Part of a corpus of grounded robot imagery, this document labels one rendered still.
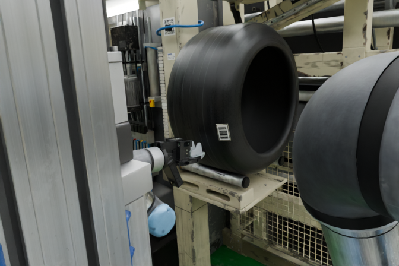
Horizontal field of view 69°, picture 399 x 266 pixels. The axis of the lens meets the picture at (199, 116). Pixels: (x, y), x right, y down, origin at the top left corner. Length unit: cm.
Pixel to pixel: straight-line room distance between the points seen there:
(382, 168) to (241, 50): 83
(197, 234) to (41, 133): 144
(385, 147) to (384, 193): 3
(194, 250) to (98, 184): 142
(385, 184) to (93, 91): 19
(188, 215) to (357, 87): 137
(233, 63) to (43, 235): 83
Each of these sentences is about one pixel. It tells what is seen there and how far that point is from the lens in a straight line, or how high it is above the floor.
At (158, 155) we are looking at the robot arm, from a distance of 86.
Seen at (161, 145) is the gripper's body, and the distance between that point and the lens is 89.
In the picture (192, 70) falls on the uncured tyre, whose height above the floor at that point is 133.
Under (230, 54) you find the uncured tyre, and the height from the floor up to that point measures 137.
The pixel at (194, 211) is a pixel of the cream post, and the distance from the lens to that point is 152.
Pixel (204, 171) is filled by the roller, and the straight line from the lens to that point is 122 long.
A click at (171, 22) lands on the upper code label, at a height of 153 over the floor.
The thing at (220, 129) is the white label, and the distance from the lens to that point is 94.
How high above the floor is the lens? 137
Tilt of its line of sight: 11 degrees down
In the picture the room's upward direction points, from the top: 3 degrees counter-clockwise
